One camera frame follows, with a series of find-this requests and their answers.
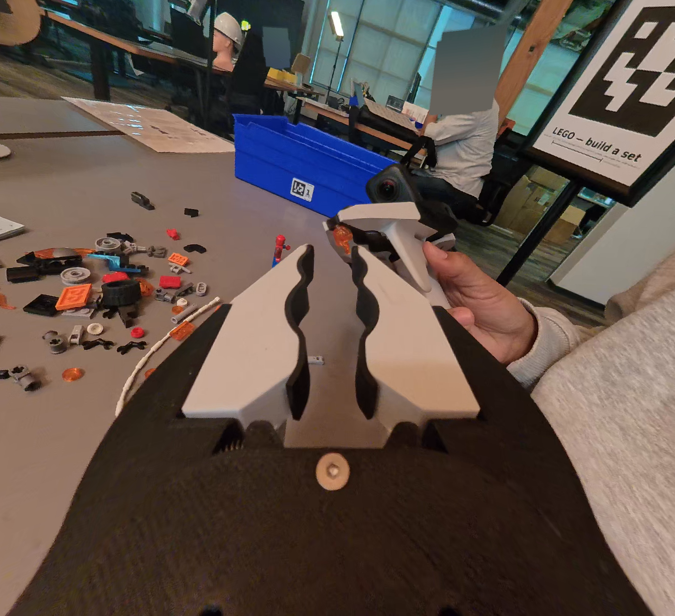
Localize person's right hand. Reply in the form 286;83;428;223
422;242;539;366

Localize cardboard boxes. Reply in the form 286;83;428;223
496;168;587;245

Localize pile of loose lego pieces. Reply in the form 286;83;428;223
0;192;212;393

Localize blue plastic bin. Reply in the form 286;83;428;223
233;114;401;219

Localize panel light on stand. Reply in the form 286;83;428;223
325;11;347;100

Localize wooden post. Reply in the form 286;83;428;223
495;0;608;118

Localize printed paper sheet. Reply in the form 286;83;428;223
62;97;236;154

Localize black framed sign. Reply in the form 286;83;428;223
519;0;675;207

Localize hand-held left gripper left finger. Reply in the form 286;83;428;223
182;244;315;425

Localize white lego string piece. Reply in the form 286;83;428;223
115;297;222;416

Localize long wooden desk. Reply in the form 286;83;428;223
32;0;238;100

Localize black lego minifigure orange head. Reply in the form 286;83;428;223
326;224;355;258

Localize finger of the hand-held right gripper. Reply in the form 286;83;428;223
323;202;424;254

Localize orange square lego tile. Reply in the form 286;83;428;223
55;284;93;311

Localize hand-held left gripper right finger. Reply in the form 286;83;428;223
351;245;481;433

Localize black lego tyre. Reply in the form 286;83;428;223
100;280;142;308

